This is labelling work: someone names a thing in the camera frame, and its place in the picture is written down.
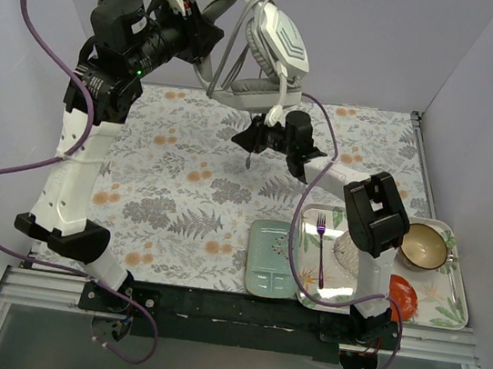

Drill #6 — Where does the light green divided plate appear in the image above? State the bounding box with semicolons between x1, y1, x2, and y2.
244;219;297;299

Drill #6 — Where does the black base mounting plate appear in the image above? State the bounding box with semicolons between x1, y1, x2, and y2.
74;269;407;369

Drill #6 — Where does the silver spoon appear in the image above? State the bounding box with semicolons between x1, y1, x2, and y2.
444;250;458;304

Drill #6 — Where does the floral patterned table mat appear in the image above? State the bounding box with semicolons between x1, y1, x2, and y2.
87;85;431;292

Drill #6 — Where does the clear glass oval dish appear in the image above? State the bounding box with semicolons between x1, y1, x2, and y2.
333;231;359;279

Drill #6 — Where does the brown ceramic bowl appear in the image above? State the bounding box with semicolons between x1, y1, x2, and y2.
397;223;448;271

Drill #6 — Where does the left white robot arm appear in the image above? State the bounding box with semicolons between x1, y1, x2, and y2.
14;0;224;314

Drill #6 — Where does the aluminium frame rail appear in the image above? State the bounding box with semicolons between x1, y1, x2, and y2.
0;267;480;369

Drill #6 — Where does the red small plate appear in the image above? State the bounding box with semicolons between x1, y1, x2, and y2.
389;274;418;322

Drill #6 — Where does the purple iridescent fork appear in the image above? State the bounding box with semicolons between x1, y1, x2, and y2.
316;214;327;289

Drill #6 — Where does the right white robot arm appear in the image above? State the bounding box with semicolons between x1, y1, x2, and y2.
232;111;410;345

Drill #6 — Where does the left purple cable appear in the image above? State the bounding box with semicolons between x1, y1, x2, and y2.
0;0;207;368

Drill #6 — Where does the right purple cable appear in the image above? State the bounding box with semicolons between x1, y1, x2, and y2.
264;92;435;369

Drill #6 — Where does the floral serving tray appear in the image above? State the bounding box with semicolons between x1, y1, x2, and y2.
294;204;468;330

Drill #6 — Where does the purple cable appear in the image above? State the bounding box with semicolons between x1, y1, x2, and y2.
0;0;207;368
264;92;435;369

